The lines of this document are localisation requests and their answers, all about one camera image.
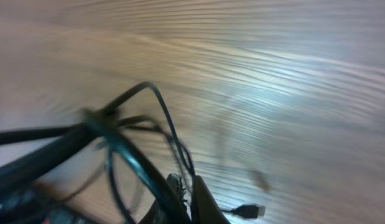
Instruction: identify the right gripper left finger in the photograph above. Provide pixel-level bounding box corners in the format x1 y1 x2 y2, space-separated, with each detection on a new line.
139 173 187 224

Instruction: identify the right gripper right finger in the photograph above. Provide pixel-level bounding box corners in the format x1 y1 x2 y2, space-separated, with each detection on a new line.
190 175 230 224

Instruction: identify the black USB cable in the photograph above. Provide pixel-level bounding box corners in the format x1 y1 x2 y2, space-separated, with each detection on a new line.
0 123 87 147
0 81 266 224

